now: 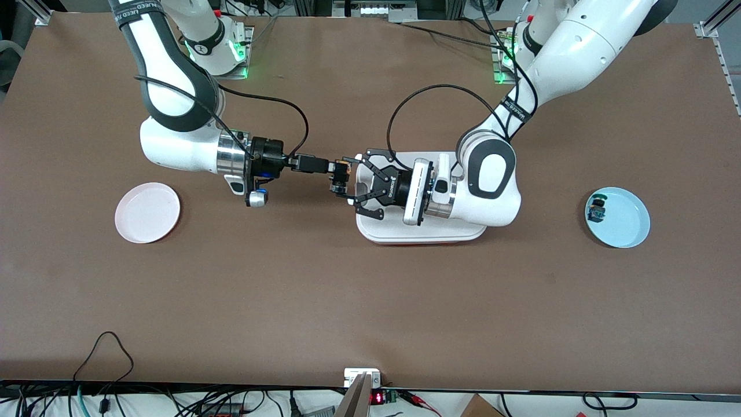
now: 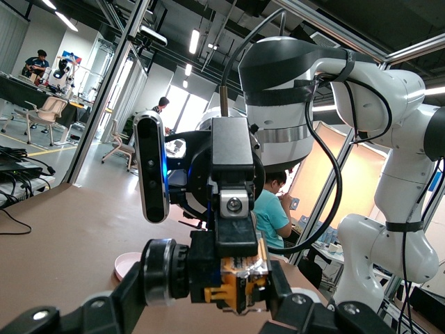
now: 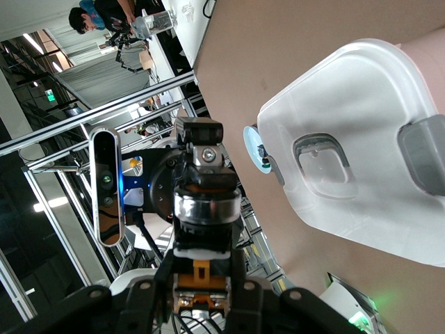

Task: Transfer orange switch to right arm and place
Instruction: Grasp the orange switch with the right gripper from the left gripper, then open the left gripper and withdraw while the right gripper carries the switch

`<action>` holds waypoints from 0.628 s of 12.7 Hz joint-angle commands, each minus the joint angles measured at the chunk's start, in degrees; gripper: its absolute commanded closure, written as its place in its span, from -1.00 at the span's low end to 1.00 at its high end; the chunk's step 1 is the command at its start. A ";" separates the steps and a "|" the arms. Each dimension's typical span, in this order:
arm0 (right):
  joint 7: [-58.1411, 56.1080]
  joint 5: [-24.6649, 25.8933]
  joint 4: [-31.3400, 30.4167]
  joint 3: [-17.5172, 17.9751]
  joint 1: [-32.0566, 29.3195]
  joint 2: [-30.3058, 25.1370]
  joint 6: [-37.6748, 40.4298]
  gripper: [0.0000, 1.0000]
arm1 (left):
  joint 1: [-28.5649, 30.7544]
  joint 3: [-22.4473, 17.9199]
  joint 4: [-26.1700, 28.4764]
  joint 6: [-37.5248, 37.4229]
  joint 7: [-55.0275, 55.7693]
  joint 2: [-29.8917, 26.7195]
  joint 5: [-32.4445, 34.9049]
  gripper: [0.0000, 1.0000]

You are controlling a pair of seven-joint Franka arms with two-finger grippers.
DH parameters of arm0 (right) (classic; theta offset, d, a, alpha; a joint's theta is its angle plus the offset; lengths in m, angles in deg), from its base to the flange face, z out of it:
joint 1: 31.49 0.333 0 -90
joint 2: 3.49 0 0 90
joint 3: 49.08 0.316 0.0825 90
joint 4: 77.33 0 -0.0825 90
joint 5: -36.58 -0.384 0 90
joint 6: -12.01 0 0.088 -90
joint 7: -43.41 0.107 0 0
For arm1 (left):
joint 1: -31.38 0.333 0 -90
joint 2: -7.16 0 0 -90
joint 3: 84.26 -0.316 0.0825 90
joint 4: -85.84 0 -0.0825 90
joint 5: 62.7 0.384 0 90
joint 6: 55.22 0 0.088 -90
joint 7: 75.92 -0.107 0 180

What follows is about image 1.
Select orange push button switch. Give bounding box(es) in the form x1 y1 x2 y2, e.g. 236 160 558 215
329 161 353 195

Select pink round plate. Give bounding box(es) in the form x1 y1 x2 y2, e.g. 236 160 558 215
115 182 182 244

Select small white box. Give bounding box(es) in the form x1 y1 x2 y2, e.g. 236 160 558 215
344 368 381 387

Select aluminium profile bar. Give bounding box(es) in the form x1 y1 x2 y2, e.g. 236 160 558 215
335 374 374 417

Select red and black clip leads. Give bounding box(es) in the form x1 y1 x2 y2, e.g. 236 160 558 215
399 390 442 417

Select brown cardboard box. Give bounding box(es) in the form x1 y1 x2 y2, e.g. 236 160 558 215
460 394 505 417

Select light blue round plate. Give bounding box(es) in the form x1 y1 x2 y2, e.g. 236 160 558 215
585 186 651 249

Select aluminium corner extrusion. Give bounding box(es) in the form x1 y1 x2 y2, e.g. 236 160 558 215
17 0 54 27

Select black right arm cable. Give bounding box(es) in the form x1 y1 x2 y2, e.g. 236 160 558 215
217 84 310 158

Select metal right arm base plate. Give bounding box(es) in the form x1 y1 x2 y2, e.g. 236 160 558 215
188 26 254 81

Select long black table cable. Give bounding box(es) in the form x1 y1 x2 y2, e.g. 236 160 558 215
388 20 513 50

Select aluminium frame with white label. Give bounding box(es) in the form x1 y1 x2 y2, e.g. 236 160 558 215
333 0 417 21

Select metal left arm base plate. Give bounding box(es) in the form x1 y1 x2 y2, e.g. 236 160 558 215
492 32 520 86

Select thin black looped cable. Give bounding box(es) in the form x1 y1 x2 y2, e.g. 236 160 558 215
72 331 135 383

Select black coiled cable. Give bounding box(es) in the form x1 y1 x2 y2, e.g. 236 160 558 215
582 393 639 411

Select aluminium edge rail with bracket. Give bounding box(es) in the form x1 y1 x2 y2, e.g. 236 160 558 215
694 0 741 116

